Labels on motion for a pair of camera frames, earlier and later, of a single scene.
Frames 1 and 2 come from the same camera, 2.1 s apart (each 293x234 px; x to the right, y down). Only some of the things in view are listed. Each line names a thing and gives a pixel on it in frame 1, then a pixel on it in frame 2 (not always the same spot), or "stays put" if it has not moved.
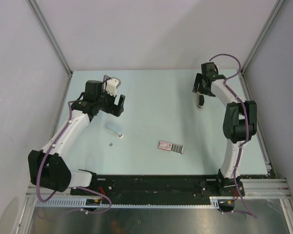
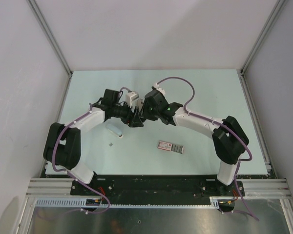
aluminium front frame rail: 274,187 stays put
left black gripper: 116,112 → 135,121
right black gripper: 198,79 → 144,113
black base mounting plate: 159,186 stays put
